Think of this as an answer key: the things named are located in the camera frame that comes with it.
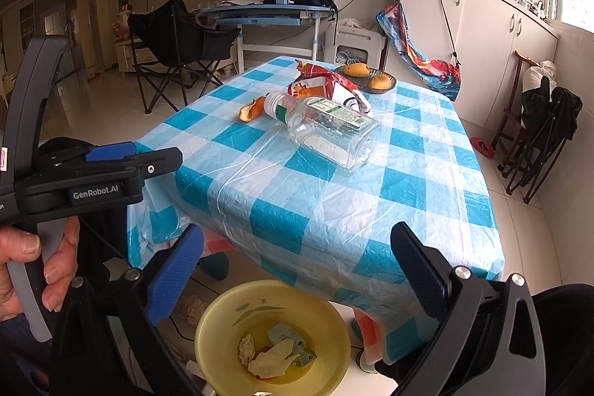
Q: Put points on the orange peel piece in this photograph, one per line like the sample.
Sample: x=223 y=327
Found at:
x=250 y=110

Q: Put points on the blue checked plastic tablecloth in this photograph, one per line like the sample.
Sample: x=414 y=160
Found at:
x=417 y=192

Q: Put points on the person's left hand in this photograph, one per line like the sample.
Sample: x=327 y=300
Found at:
x=60 y=266

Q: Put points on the dark fruit plate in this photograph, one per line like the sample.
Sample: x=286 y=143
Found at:
x=366 y=89

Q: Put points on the yellow orange mango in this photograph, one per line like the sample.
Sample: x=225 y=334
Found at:
x=355 y=70
x=381 y=81

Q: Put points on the brown wooden chair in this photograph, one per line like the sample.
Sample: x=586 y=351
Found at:
x=510 y=117

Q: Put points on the white plastic bag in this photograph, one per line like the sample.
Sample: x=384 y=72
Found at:
x=540 y=76

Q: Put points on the dark green table leg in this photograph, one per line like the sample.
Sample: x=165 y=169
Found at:
x=214 y=267

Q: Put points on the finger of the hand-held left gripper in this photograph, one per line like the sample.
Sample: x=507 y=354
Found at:
x=160 y=161
x=111 y=152

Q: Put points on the blue green milk carton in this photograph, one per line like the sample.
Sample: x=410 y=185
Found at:
x=279 y=333

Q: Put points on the black folding camp chair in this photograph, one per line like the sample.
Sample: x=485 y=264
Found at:
x=185 y=39

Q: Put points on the blue desk with white legs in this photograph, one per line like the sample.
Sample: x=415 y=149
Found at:
x=269 y=13

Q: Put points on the red slipper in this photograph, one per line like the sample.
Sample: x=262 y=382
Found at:
x=482 y=147

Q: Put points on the clear plastic bottle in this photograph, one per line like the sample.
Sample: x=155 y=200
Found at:
x=334 y=136

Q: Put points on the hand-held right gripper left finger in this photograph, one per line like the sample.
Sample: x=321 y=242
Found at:
x=176 y=275

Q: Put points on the white cupboard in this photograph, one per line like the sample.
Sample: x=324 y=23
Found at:
x=482 y=43

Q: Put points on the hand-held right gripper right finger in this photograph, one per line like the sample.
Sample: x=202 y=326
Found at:
x=417 y=270

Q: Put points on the red white snack bag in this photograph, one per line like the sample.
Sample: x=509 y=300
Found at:
x=320 y=80

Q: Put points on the crumpled pinkish paper ball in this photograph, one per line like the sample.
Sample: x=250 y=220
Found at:
x=194 y=311

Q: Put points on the white low television stand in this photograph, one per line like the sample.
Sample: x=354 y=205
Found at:
x=134 y=57

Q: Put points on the yellow plastic basin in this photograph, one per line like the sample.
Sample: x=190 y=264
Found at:
x=222 y=331

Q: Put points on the white tissue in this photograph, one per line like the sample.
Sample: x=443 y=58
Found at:
x=274 y=359
x=247 y=347

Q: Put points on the folded black chair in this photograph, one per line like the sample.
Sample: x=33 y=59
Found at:
x=552 y=122

